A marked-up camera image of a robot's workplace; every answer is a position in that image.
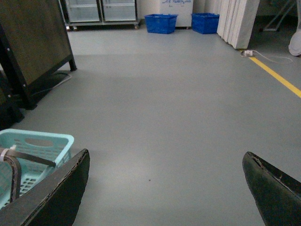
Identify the white foam panel stack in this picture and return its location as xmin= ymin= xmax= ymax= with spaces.
xmin=217 ymin=0 xmax=260 ymax=49

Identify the light blue plastic basket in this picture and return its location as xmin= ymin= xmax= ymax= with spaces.
xmin=0 ymin=129 xmax=74 ymax=197

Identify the white round fan base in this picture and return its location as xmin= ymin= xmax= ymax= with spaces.
xmin=288 ymin=30 xmax=301 ymax=57

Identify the blue crate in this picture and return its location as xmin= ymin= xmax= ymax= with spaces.
xmin=144 ymin=14 xmax=178 ymax=34
xmin=191 ymin=13 xmax=220 ymax=34

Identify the blue crate left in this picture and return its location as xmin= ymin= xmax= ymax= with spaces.
xmin=144 ymin=14 xmax=178 ymax=34

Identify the white power strip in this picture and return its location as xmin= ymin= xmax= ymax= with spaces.
xmin=241 ymin=49 xmax=254 ymax=57

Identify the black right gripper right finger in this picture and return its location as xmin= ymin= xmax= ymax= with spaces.
xmin=242 ymin=152 xmax=301 ymax=226

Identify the white power cable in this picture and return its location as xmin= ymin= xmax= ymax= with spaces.
xmin=253 ymin=50 xmax=293 ymax=64

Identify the glass door display fridge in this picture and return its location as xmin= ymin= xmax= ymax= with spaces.
xmin=59 ymin=0 xmax=141 ymax=31

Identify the dark wooden display stand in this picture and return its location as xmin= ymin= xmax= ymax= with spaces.
xmin=0 ymin=0 xmax=78 ymax=111

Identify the blue crate right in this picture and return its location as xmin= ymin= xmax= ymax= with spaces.
xmin=191 ymin=13 xmax=220 ymax=34

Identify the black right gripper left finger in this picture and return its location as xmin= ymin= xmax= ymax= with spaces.
xmin=0 ymin=149 xmax=90 ymax=226

